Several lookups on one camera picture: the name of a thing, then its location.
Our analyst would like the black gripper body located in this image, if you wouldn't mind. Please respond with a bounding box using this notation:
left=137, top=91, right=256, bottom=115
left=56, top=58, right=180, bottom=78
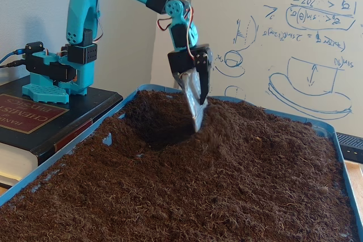
left=167, top=44, right=213, bottom=75

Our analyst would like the black device with perforated top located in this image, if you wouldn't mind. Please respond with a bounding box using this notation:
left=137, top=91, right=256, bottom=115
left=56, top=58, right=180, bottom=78
left=336, top=132, right=363, bottom=165

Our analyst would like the blue cable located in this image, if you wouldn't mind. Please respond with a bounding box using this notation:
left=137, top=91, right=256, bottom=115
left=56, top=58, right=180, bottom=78
left=0, top=50, right=26, bottom=64

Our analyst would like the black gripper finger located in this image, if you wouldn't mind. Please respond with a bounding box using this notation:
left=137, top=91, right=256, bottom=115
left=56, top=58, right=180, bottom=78
left=193, top=51, right=213, bottom=106

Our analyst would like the black chemistry physics handbook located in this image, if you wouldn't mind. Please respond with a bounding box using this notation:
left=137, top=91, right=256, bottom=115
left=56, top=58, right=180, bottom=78
left=0, top=76, right=124, bottom=189

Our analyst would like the silver taped scoop gripper finger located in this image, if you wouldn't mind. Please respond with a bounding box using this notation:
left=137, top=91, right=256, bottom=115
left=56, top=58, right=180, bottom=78
left=175, top=67, right=209, bottom=133

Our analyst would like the whiteboard with blue drawings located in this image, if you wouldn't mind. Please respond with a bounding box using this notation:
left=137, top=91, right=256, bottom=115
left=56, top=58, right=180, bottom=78
left=174, top=0, right=363, bottom=138

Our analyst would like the red white servo wire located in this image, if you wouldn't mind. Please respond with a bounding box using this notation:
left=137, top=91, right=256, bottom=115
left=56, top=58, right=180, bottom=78
left=95, top=12, right=104, bottom=43
left=157, top=6, right=196, bottom=58

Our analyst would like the brown fibrous soil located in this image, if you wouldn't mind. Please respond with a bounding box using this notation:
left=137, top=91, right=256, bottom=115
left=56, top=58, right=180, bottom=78
left=0, top=89, right=355, bottom=242

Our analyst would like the blue plastic tray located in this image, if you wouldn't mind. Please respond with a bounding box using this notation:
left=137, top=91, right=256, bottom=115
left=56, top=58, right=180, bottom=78
left=0, top=83, right=363, bottom=242

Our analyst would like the black cable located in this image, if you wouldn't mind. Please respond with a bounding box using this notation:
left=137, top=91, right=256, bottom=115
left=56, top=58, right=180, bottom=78
left=0, top=61, right=26, bottom=69

